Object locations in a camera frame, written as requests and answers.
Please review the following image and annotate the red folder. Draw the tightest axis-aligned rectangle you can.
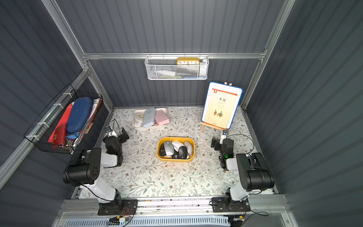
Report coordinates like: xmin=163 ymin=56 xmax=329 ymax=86
xmin=48 ymin=103 xmax=73 ymax=146

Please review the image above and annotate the silver mouse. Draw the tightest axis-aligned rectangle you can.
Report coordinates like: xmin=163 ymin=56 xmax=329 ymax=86
xmin=163 ymin=141 xmax=175 ymax=156

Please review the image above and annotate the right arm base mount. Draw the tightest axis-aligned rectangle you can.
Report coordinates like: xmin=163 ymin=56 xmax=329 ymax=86
xmin=209 ymin=197 xmax=250 ymax=213

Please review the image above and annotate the floral table mat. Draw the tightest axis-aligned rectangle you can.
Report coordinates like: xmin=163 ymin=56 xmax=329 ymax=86
xmin=100 ymin=107 xmax=239 ymax=198

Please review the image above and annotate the white mouse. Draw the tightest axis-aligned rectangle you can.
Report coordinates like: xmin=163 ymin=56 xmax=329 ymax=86
xmin=172 ymin=141 xmax=184 ymax=151
xmin=184 ymin=141 xmax=194 ymax=156

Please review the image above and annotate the yellow clock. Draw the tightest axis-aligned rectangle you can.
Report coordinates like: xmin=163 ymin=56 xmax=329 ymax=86
xmin=177 ymin=57 xmax=200 ymax=66

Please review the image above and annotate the grey pencil case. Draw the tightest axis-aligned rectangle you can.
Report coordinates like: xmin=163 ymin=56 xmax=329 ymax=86
xmin=142 ymin=107 xmax=156 ymax=128

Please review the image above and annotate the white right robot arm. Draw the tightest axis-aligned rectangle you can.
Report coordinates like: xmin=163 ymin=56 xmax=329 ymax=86
xmin=211 ymin=130 xmax=275 ymax=203

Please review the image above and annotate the white wire wall basket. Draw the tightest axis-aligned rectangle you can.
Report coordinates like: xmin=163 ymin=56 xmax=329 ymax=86
xmin=145 ymin=55 xmax=209 ymax=80

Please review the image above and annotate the beige book with red stripe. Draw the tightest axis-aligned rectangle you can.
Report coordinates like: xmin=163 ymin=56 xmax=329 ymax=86
xmin=204 ymin=89 xmax=237 ymax=129

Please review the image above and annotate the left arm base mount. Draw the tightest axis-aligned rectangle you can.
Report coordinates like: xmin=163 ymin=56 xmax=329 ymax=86
xmin=97 ymin=199 xmax=138 ymax=216

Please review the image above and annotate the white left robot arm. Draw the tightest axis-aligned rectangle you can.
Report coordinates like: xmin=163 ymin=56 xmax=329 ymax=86
xmin=63 ymin=126 xmax=130 ymax=203

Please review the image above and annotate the yellow storage box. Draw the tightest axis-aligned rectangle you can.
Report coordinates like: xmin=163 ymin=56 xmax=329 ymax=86
xmin=157 ymin=137 xmax=195 ymax=163

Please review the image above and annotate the small circuit board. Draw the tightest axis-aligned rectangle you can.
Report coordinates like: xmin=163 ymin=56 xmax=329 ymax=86
xmin=106 ymin=216 xmax=133 ymax=227

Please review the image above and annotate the white tape roll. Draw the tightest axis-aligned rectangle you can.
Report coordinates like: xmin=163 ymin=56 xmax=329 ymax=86
xmin=133 ymin=110 xmax=145 ymax=128

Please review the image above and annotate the blue oval case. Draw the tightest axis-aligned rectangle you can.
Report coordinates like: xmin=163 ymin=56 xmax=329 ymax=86
xmin=66 ymin=97 xmax=93 ymax=134

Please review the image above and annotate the black wire side basket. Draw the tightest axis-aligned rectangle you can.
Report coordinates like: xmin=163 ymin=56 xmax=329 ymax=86
xmin=24 ymin=86 xmax=105 ymax=154

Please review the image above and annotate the pink case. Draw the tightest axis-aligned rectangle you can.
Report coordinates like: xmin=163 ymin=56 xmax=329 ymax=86
xmin=155 ymin=110 xmax=170 ymax=126

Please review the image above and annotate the white tray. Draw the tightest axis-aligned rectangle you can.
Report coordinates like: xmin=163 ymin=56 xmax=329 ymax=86
xmin=132 ymin=109 xmax=167 ymax=131

